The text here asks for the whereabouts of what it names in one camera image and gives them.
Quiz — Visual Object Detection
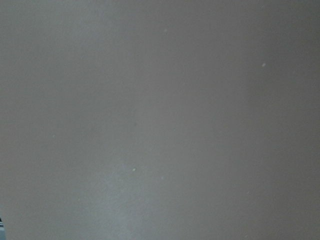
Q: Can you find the white wire cup holder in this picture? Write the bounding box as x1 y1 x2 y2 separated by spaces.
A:
0 217 6 240

